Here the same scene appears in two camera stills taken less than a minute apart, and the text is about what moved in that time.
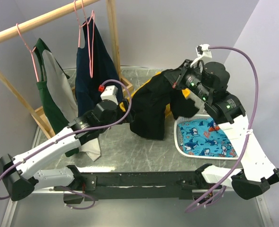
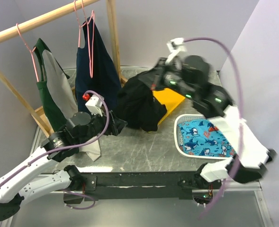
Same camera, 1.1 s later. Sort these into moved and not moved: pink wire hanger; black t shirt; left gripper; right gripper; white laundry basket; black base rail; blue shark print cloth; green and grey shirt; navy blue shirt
Moved: black t shirt; left gripper; right gripper
Not moved: navy blue shirt; green and grey shirt; pink wire hanger; blue shark print cloth; white laundry basket; black base rail
